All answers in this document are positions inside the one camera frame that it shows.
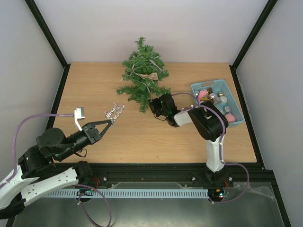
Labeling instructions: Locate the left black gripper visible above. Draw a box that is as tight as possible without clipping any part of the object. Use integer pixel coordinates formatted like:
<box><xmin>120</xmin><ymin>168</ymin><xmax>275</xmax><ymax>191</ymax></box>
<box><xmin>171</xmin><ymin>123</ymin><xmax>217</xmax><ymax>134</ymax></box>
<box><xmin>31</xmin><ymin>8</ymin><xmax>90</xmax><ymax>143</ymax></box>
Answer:
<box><xmin>57</xmin><ymin>120</ymin><xmax>114</xmax><ymax>161</ymax></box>

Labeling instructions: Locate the burlap bow ornament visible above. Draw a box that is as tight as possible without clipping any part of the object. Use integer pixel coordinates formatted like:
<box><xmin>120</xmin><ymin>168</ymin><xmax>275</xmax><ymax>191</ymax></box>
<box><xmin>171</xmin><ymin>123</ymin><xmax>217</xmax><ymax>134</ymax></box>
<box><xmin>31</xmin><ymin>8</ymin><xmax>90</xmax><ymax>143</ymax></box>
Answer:
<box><xmin>137</xmin><ymin>72</ymin><xmax>159</xmax><ymax>80</ymax></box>

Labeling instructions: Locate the small green christmas tree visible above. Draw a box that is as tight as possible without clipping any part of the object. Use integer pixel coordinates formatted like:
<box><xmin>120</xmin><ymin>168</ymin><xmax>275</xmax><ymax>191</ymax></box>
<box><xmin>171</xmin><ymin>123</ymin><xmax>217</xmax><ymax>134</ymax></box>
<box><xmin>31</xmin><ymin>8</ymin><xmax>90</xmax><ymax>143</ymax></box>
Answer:
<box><xmin>116</xmin><ymin>36</ymin><xmax>171</xmax><ymax>113</ymax></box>

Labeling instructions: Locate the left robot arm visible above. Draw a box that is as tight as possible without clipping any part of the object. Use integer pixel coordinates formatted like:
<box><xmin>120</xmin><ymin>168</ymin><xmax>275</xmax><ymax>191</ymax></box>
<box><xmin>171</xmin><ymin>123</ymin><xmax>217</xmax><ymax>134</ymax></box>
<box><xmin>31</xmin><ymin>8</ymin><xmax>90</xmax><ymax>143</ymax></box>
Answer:
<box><xmin>0</xmin><ymin>120</ymin><xmax>112</xmax><ymax>219</ymax></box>

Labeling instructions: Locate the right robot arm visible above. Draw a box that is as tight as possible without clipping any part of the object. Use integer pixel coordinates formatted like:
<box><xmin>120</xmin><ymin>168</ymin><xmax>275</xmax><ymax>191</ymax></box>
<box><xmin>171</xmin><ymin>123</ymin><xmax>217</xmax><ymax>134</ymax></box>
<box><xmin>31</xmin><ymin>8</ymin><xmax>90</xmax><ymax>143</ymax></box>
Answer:
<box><xmin>149</xmin><ymin>94</ymin><xmax>229</xmax><ymax>185</ymax></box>

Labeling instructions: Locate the pink fluffy ornament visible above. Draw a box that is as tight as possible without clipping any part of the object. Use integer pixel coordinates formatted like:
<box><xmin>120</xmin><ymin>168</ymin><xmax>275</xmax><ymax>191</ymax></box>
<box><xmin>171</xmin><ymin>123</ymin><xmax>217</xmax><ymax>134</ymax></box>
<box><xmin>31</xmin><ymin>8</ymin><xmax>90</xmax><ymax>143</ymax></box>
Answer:
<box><xmin>197</xmin><ymin>89</ymin><xmax>207</xmax><ymax>101</ymax></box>

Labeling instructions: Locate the frosted pine cone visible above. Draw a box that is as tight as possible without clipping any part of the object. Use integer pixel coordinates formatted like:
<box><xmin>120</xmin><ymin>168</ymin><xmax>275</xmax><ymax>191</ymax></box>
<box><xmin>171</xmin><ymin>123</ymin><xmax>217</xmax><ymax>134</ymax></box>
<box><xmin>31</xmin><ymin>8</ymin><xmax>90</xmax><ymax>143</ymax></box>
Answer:
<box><xmin>207</xmin><ymin>87</ymin><xmax>213</xmax><ymax>94</ymax></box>

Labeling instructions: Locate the light blue plastic basket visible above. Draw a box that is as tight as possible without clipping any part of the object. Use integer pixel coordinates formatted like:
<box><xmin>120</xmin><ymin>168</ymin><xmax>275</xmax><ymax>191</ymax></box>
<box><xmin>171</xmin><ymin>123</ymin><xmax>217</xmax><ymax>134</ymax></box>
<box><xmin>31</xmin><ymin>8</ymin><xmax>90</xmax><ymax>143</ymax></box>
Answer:
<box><xmin>191</xmin><ymin>79</ymin><xmax>244</xmax><ymax>127</ymax></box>

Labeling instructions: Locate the white matte ball ornament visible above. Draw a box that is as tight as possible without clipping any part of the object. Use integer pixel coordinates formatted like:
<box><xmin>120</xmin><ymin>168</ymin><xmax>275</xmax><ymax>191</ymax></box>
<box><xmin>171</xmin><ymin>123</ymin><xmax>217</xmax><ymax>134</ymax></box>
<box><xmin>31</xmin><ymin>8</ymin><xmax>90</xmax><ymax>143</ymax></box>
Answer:
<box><xmin>220</xmin><ymin>96</ymin><xmax>228</xmax><ymax>104</ymax></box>

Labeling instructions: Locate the clear crystal ornament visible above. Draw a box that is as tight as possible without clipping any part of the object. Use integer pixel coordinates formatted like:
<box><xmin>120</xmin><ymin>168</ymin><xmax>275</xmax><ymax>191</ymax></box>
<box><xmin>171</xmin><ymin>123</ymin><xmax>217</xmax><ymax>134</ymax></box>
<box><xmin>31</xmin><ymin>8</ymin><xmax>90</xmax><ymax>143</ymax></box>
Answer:
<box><xmin>223</xmin><ymin>106</ymin><xmax>232</xmax><ymax>114</ymax></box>

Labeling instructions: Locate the pink pompom ornament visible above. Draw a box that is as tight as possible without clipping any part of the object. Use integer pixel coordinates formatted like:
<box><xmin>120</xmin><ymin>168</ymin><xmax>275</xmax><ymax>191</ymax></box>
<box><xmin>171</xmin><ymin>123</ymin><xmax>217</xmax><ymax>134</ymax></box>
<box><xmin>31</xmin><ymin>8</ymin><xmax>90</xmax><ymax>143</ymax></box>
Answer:
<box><xmin>225</xmin><ymin>113</ymin><xmax>236</xmax><ymax>122</ymax></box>

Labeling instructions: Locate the light blue cable duct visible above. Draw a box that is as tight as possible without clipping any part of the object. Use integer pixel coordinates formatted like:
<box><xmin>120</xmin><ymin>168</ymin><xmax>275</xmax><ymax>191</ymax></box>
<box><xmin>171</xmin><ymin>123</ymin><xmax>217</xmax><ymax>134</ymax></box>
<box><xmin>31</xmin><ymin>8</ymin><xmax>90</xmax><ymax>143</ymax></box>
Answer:
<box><xmin>45</xmin><ymin>189</ymin><xmax>209</xmax><ymax>199</ymax></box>

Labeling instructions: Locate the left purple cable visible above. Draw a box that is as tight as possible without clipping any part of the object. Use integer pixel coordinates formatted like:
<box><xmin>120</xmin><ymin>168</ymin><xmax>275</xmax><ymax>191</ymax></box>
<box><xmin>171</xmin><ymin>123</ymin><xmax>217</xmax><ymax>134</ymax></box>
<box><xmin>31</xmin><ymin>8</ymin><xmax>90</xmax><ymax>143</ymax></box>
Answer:
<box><xmin>0</xmin><ymin>113</ymin><xmax>113</xmax><ymax>227</ymax></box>

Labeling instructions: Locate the black aluminium frame rail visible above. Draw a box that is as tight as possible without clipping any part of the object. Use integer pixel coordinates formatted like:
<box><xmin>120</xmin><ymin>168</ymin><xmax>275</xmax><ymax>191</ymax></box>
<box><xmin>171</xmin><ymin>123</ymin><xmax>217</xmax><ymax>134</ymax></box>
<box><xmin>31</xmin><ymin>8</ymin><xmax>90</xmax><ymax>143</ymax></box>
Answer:
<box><xmin>23</xmin><ymin>162</ymin><xmax>276</xmax><ymax>187</ymax></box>

